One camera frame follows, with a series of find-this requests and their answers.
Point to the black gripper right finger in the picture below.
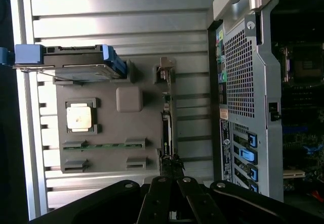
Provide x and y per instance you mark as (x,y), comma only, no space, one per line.
(200,203)

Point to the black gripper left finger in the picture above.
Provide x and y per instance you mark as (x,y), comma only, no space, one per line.
(157,203)

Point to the green RAM stick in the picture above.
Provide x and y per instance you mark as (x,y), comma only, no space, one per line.
(106,146)

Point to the grey parts rack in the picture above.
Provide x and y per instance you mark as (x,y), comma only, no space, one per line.
(114,132)

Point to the silver CPU chip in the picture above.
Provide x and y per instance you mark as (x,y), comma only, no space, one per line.
(79,117)

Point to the green motherboard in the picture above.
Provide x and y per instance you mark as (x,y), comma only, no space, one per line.
(303,137)

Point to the open grey PC case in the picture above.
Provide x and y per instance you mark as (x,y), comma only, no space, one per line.
(270,82)

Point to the hard disk with blue caddy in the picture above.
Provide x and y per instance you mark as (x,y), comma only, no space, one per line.
(76,56)

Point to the CPU socket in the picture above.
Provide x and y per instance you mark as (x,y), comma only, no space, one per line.
(306,65)

